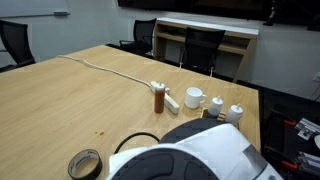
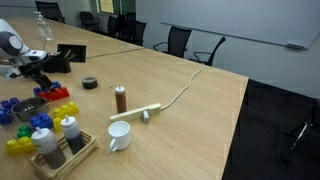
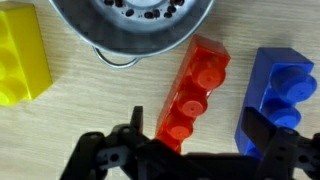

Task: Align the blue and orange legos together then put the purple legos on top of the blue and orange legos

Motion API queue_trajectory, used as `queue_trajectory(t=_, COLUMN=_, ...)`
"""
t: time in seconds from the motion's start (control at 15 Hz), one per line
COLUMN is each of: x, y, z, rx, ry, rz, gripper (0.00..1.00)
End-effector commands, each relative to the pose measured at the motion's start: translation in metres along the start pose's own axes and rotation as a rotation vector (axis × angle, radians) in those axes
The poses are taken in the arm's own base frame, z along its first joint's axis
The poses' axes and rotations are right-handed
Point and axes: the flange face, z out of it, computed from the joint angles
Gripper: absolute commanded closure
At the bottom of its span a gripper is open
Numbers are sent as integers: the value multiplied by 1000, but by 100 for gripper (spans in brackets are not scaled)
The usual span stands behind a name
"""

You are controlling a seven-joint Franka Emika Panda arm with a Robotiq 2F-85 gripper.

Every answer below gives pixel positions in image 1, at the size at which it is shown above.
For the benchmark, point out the white power strip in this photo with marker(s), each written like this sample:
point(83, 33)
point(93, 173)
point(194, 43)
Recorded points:
point(171, 105)

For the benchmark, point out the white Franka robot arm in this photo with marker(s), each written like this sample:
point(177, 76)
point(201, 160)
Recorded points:
point(206, 150)

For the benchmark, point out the black tape roll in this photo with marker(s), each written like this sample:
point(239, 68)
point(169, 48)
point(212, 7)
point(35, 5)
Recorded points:
point(97, 170)

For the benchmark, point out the white whiteboard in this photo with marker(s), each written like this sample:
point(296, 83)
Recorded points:
point(30, 6)

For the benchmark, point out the brown spice bottle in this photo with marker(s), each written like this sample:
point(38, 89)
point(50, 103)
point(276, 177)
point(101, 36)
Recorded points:
point(159, 100)

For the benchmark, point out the white ceramic mug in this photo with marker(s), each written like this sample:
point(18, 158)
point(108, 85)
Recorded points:
point(192, 98)

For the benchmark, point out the black wall screen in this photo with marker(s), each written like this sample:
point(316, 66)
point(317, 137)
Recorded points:
point(200, 5)

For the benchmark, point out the dark sauce squeeze bottle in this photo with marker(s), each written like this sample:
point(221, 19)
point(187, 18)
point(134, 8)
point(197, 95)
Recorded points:
point(215, 106)

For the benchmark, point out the silver metal bracket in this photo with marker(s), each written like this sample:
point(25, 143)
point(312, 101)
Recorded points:
point(308, 128)

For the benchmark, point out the black office chair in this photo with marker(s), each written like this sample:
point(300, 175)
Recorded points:
point(15, 40)
point(201, 46)
point(143, 31)

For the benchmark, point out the silver metal rail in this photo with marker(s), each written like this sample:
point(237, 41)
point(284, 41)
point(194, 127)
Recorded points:
point(308, 161)

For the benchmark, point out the small wooden crate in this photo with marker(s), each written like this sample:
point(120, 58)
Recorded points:
point(220, 115)

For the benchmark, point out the black hanging device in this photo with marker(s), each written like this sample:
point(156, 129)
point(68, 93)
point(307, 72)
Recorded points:
point(270, 13)

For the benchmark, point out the grey whiteboard eraser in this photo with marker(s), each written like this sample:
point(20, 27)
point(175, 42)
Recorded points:
point(61, 13)

